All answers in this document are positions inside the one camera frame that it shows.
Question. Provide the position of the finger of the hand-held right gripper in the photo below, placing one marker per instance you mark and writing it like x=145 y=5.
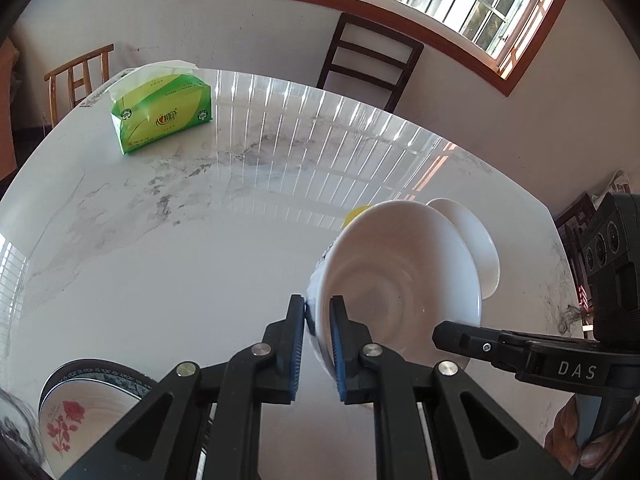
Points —
x=480 y=345

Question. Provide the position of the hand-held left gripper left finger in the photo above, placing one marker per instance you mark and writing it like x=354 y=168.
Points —
x=297 y=350

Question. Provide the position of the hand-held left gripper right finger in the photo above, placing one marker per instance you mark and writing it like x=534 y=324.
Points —
x=337 y=350

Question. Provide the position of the pink bowl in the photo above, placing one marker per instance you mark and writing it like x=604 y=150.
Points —
x=475 y=245

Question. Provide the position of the white bowl dog print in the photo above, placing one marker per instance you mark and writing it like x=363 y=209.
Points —
x=400 y=270

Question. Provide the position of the large blue patterned plate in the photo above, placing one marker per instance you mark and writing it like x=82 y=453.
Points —
x=125 y=380

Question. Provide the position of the white red-flower plate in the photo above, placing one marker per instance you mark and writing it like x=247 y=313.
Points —
x=90 y=425

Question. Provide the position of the person's right hand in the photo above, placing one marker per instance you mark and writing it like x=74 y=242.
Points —
x=562 y=435

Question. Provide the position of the dark carved wooden chair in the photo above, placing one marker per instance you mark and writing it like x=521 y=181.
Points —
x=570 y=225

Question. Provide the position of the stack of newspapers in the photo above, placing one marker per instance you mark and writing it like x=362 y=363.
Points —
x=620 y=182

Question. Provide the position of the green tissue pack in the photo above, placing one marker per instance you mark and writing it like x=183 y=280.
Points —
x=160 y=115

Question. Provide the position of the red-framed barred window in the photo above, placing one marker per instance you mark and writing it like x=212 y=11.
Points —
x=450 y=0

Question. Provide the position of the light wooden chair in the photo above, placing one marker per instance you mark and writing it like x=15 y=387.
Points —
x=77 y=62

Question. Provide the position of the orange cloth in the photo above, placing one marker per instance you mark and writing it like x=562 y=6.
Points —
x=6 y=85

